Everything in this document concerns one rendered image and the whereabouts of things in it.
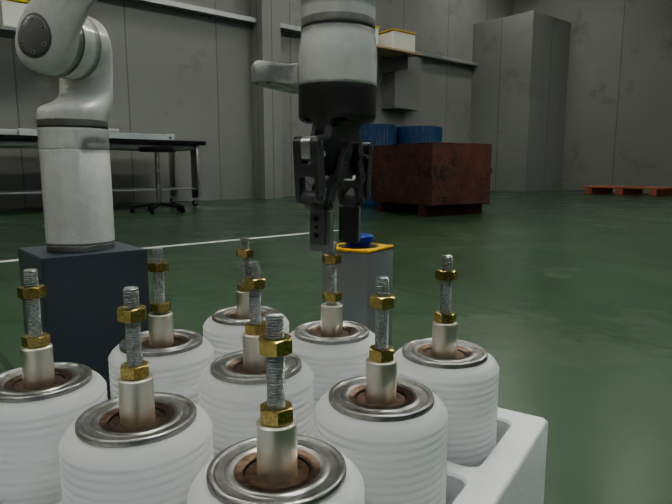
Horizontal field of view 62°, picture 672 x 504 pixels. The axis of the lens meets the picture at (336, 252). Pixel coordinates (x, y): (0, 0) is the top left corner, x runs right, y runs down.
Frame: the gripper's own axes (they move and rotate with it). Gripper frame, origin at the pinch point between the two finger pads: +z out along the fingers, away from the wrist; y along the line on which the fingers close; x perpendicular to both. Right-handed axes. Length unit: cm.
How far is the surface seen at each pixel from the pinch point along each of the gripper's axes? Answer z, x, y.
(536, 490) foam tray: 22.5, -20.2, 0.3
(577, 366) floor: 35, -23, 75
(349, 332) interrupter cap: 10.0, -1.6, 0.0
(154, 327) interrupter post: 8.3, 13.1, -11.6
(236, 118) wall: -73, 426, 614
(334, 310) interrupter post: 7.4, -0.7, -1.7
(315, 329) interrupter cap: 9.9, 1.9, -0.7
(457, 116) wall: -108, 218, 1054
